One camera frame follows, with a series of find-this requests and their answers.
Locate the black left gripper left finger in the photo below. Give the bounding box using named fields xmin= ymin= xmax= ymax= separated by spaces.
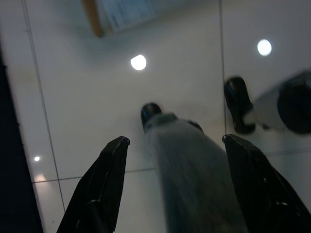
xmin=56 ymin=135 xmax=131 ymax=233

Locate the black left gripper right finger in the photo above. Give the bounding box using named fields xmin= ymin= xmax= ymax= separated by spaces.
xmin=222 ymin=134 xmax=311 ymax=233

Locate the wood edged pale board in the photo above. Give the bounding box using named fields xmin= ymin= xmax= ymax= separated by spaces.
xmin=81 ymin=0 xmax=171 ymax=38

